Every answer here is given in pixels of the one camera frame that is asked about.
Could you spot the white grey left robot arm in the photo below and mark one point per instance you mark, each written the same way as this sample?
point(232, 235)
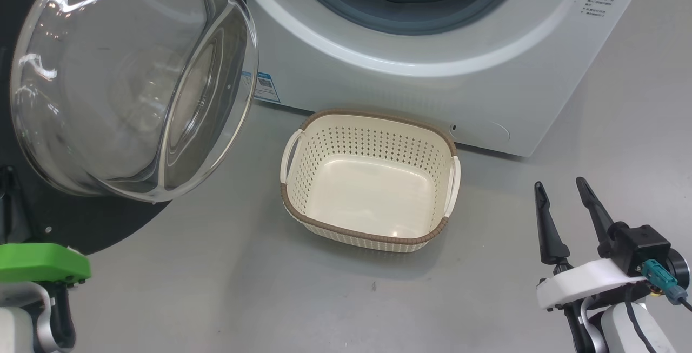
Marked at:
point(16, 326)

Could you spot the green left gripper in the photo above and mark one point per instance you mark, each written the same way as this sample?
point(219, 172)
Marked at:
point(43, 264)

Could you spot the white front-load washing machine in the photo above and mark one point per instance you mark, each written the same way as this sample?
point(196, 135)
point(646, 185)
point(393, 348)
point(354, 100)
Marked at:
point(486, 88)

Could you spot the cream perforated laundry basket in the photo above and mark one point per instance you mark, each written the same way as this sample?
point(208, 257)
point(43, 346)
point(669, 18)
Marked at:
point(373, 196)

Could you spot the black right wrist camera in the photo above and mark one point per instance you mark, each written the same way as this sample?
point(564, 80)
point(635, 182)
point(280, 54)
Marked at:
point(640, 245)

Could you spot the grey plastic lid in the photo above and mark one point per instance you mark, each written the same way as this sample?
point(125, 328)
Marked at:
point(481, 132)

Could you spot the printed warning text label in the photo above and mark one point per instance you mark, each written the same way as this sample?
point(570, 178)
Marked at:
point(600, 0)

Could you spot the blue energy label sticker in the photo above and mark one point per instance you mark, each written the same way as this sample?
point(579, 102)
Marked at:
point(266, 87)

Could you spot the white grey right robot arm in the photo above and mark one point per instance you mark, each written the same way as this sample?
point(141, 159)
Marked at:
point(619, 334)

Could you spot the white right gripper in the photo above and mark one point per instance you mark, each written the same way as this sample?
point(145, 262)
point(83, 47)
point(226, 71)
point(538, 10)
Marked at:
point(584, 282)

